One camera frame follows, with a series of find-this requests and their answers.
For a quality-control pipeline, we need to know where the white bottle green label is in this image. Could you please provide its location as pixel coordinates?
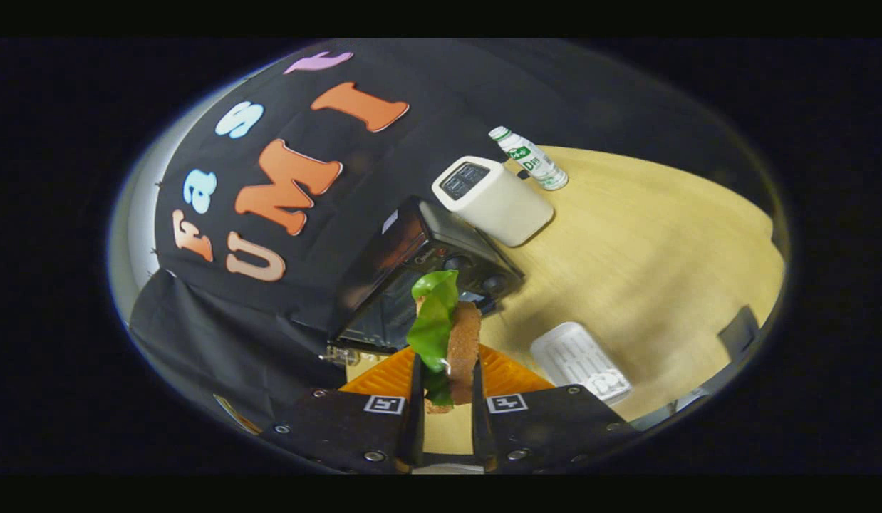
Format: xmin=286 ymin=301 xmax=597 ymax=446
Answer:
xmin=488 ymin=126 xmax=569 ymax=191

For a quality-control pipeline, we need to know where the lettuce sandwich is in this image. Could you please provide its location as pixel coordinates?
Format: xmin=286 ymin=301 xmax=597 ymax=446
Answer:
xmin=405 ymin=269 xmax=483 ymax=414

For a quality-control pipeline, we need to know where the white pop-up toaster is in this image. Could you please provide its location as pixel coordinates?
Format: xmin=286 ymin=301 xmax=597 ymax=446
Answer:
xmin=432 ymin=156 xmax=556 ymax=248

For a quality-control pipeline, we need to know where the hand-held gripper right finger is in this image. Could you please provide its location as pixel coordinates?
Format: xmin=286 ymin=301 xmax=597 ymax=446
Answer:
xmin=472 ymin=344 xmax=641 ymax=475

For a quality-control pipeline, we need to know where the white rectangular plate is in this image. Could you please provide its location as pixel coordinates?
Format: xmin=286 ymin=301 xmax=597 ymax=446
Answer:
xmin=530 ymin=322 xmax=633 ymax=407

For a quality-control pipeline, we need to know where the black toaster oven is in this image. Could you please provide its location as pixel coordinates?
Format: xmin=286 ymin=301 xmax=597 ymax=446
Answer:
xmin=318 ymin=196 xmax=525 ymax=368

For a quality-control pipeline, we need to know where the small dark block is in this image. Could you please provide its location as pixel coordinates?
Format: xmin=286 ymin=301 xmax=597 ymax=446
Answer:
xmin=719 ymin=306 xmax=760 ymax=364

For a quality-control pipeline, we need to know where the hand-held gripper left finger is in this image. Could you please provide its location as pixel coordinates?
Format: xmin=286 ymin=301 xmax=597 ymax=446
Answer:
xmin=259 ymin=346 xmax=426 ymax=475

